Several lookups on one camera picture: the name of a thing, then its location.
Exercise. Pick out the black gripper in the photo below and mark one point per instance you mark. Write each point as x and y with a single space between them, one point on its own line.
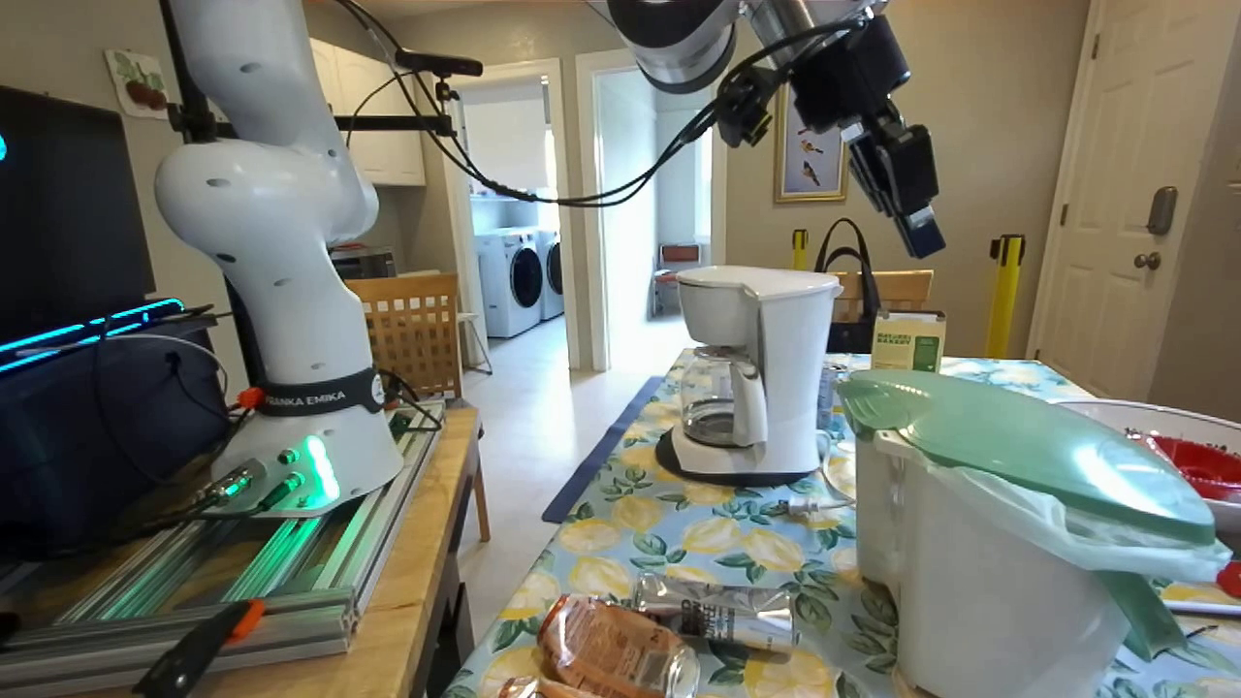
895 159

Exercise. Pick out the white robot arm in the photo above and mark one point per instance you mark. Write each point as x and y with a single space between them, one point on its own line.
283 232

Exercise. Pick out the white plastic bin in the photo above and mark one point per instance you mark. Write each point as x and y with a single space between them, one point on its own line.
970 594

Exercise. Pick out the green beige carton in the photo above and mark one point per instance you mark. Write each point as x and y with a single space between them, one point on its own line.
909 345

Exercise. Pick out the black bag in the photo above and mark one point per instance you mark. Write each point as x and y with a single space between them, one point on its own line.
103 438
856 337

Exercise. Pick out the white drip coffee maker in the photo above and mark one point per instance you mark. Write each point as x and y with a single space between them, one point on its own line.
779 349

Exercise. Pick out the white panel door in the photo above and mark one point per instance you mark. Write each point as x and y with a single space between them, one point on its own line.
1126 156

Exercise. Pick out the metal door knob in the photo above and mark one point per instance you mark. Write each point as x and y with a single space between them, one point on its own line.
1148 262

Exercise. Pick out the metal deadbolt lock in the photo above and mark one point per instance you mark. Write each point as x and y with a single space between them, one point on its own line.
1164 212

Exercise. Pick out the red bowl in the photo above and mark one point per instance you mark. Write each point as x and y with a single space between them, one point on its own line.
1208 465

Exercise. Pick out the white washing machine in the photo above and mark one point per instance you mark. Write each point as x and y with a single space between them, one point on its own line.
508 283
552 278

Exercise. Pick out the lemon print tablecloth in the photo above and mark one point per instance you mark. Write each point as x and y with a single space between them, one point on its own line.
671 517

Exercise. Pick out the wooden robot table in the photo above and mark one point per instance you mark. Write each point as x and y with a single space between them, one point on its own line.
411 566

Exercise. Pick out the black monitor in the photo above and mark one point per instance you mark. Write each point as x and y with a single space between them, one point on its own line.
62 207

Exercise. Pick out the yellow post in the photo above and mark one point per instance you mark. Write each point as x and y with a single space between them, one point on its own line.
799 249
1007 294

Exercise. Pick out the framed wall picture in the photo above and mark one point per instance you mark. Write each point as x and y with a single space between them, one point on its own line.
810 169

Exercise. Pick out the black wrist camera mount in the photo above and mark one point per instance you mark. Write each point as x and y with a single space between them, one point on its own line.
846 70

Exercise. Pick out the white wall cabinet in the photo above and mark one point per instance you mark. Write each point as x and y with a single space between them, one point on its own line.
391 159

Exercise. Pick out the aluminium rail base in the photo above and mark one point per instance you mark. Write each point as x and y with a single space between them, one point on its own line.
256 566

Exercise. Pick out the small unframed wall picture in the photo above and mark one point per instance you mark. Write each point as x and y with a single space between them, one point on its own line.
140 83

